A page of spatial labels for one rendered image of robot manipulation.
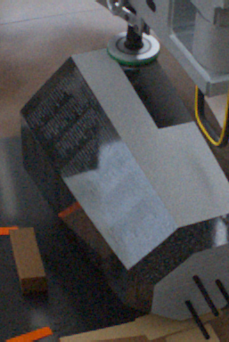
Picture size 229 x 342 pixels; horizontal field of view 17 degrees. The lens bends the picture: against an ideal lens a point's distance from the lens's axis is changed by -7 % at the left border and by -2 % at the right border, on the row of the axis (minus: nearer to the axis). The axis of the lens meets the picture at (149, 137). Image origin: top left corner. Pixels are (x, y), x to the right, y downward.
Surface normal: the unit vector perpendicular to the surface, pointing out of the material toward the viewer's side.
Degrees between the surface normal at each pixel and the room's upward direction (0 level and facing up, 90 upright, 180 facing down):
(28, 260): 0
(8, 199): 0
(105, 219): 45
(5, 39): 0
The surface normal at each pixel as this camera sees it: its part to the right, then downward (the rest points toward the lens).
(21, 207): 0.07, -0.74
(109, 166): -0.59, -0.36
